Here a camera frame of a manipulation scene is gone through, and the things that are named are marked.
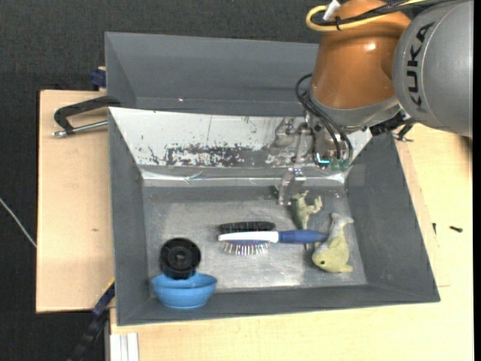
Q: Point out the white and blue hairbrush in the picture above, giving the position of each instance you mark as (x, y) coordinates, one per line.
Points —
(255, 236)

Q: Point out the blue bowl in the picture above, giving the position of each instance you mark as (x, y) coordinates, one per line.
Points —
(184, 292)

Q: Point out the green toy dinosaur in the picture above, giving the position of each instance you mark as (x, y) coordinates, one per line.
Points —
(302, 211)

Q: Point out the yellow-green plush dolphin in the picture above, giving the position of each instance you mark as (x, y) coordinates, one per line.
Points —
(334, 252)

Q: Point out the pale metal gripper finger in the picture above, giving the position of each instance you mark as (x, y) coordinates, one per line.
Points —
(291, 186)
(282, 135)

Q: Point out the small black screw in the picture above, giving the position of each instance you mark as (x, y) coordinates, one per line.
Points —
(456, 229)

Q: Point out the pale wood board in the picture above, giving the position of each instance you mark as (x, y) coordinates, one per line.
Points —
(75, 209)

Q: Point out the black round cap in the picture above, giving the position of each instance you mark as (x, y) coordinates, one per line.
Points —
(180, 256)

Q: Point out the grey metal bin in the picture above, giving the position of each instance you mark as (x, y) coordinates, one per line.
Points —
(244, 276)

